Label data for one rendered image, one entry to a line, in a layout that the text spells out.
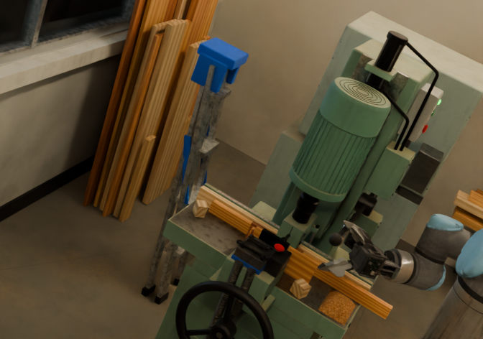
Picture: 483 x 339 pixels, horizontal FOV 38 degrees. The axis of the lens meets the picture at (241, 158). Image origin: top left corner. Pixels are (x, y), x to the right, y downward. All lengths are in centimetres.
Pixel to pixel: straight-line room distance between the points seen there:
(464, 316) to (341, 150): 61
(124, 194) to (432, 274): 193
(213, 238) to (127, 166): 147
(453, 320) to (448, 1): 291
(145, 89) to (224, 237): 135
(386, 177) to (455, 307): 73
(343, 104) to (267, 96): 274
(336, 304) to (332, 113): 54
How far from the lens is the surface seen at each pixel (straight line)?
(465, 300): 153
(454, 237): 205
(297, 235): 208
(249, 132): 471
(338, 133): 190
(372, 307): 215
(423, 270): 206
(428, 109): 220
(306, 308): 204
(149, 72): 330
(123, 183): 357
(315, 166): 195
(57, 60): 300
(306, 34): 444
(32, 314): 301
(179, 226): 211
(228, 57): 274
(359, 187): 222
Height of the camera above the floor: 204
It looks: 26 degrees down
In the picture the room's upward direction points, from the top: 23 degrees clockwise
